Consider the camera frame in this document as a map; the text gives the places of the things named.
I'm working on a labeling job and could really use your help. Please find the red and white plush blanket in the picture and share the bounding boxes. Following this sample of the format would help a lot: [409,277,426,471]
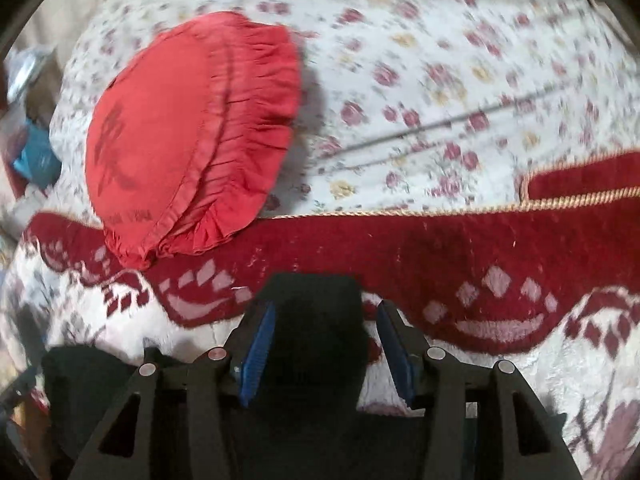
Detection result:
[0,150,640,480]

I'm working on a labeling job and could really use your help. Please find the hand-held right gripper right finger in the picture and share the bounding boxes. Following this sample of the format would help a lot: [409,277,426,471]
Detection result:
[376,299,583,480]

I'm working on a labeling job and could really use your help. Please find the white plastic bag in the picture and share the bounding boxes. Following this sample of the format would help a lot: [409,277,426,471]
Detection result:
[6,47,53,107]

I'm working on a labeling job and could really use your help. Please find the floral bed sheet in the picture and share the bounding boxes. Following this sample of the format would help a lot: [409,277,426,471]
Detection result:
[49,0,640,221]

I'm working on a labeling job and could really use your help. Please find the red round ruffled pillow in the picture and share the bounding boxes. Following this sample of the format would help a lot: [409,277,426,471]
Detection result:
[84,10,304,271]

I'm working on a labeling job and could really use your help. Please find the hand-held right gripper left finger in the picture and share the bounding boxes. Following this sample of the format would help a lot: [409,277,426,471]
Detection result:
[67,302,277,480]

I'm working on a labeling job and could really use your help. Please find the black pants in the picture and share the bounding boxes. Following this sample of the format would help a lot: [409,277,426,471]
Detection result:
[42,272,568,480]

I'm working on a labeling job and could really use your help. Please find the blue plastic bag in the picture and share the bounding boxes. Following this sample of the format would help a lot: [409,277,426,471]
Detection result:
[12,119,62,187]

